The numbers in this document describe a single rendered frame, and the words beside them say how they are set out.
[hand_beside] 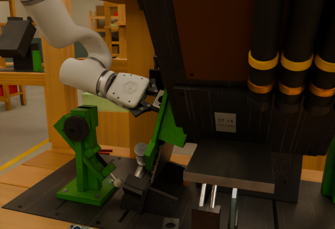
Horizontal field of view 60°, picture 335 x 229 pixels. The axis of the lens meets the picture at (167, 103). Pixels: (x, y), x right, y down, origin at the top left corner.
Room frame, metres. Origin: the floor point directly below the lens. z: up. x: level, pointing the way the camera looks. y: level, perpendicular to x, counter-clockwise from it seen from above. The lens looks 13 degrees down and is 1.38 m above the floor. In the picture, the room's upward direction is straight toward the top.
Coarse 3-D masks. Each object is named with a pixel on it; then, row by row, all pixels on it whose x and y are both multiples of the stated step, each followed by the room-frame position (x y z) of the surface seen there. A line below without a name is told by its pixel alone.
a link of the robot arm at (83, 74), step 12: (72, 60) 0.87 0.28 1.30; (84, 60) 0.88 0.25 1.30; (96, 60) 0.88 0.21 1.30; (60, 72) 0.85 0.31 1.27; (72, 72) 0.84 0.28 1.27; (84, 72) 0.83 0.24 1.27; (96, 72) 0.83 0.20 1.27; (72, 84) 0.85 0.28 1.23; (84, 84) 0.83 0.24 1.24; (96, 84) 0.81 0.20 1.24
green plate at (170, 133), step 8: (168, 104) 0.70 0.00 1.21; (160, 112) 0.69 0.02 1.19; (168, 112) 0.70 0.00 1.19; (160, 120) 0.69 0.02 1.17; (168, 120) 0.70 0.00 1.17; (160, 128) 0.70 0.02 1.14; (168, 128) 0.70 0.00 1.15; (176, 128) 0.69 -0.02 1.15; (152, 136) 0.70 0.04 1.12; (160, 136) 0.70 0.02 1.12; (168, 136) 0.70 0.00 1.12; (176, 136) 0.69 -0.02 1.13; (184, 136) 0.68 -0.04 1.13; (176, 144) 0.69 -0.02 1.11; (184, 144) 0.70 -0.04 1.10
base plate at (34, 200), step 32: (128, 160) 1.05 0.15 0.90; (32, 192) 0.81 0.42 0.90; (192, 192) 0.81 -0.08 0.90; (224, 192) 0.81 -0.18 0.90; (320, 192) 0.81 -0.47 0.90; (96, 224) 0.66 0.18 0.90; (128, 224) 0.66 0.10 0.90; (160, 224) 0.66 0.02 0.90; (224, 224) 0.66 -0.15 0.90; (256, 224) 0.66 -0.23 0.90; (288, 224) 0.66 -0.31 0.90; (320, 224) 0.66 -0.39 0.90
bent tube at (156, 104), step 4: (160, 92) 0.80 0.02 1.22; (160, 96) 0.79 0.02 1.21; (156, 100) 0.78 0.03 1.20; (160, 100) 0.81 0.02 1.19; (156, 104) 0.77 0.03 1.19; (160, 104) 0.78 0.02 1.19; (140, 168) 0.77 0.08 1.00; (144, 168) 0.77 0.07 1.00; (136, 172) 0.76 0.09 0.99; (140, 172) 0.76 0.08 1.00; (144, 172) 0.76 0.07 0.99; (140, 176) 0.75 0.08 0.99
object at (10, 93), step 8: (0, 0) 5.64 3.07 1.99; (8, 0) 5.64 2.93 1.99; (0, 32) 5.26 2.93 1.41; (0, 56) 5.22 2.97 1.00; (0, 64) 5.22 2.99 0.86; (8, 64) 5.36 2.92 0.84; (0, 88) 5.27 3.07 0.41; (8, 88) 5.27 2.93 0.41; (16, 88) 5.64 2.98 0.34; (0, 96) 5.26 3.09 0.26; (8, 96) 5.25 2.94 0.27; (24, 96) 5.68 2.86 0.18; (8, 104) 5.22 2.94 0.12; (24, 104) 5.65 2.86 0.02
